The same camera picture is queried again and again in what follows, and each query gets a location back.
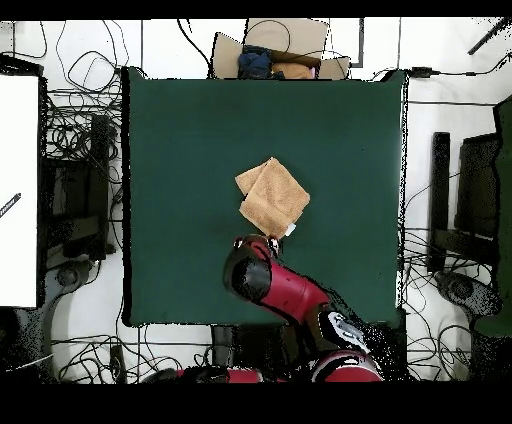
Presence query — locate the orange cloth item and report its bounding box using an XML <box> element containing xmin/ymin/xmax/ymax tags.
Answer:
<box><xmin>271</xmin><ymin>61</ymin><xmax>315</xmax><ymax>80</ymax></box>

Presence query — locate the black upright bar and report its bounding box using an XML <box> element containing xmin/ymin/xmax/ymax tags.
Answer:
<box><xmin>426</xmin><ymin>131</ymin><xmax>452</xmax><ymax>275</ymax></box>

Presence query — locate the grey angled frame bar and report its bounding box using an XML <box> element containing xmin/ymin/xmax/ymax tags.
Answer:
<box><xmin>347</xmin><ymin>17</ymin><xmax>366</xmax><ymax>68</ymax></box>

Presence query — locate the dark green table cloth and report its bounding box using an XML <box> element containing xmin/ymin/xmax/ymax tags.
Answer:
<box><xmin>121</xmin><ymin>66</ymin><xmax>407</xmax><ymax>327</ymax></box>

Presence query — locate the black power strip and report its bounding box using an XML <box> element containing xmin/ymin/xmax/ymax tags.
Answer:
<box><xmin>109</xmin><ymin>344</ymin><xmax>127</xmax><ymax>383</ymax></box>

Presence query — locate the white board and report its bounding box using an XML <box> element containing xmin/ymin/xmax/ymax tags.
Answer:
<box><xmin>0</xmin><ymin>74</ymin><xmax>40</xmax><ymax>309</ymax></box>

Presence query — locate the black cable tangle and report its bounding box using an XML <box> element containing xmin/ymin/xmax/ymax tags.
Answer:
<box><xmin>51</xmin><ymin>323</ymin><xmax>213</xmax><ymax>383</ymax></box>
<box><xmin>399</xmin><ymin>227</ymin><xmax>481</xmax><ymax>381</ymax></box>
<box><xmin>43</xmin><ymin>19</ymin><xmax>131</xmax><ymax>161</ymax></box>

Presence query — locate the brown cardboard box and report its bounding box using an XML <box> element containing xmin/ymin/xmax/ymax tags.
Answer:
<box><xmin>209</xmin><ymin>17</ymin><xmax>352</xmax><ymax>81</ymax></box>

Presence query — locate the dark blue garment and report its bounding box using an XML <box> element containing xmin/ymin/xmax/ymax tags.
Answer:
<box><xmin>237</xmin><ymin>44</ymin><xmax>275</xmax><ymax>80</ymax></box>

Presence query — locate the dark slim rod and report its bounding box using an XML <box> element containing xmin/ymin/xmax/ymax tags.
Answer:
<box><xmin>466</xmin><ymin>17</ymin><xmax>511</xmax><ymax>56</ymax></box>

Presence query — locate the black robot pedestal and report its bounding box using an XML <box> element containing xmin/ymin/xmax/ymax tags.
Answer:
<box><xmin>210</xmin><ymin>324</ymin><xmax>313</xmax><ymax>369</ymax></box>

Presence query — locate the tan terry towel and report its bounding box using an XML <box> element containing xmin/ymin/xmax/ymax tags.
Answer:
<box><xmin>234</xmin><ymin>156</ymin><xmax>312</xmax><ymax>241</ymax></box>

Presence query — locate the green cloth drape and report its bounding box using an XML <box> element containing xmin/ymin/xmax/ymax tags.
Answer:
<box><xmin>473</xmin><ymin>93</ymin><xmax>512</xmax><ymax>337</ymax></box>

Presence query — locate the black stand frame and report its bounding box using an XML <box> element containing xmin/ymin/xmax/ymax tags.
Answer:
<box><xmin>41</xmin><ymin>113</ymin><xmax>117</xmax><ymax>261</ymax></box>

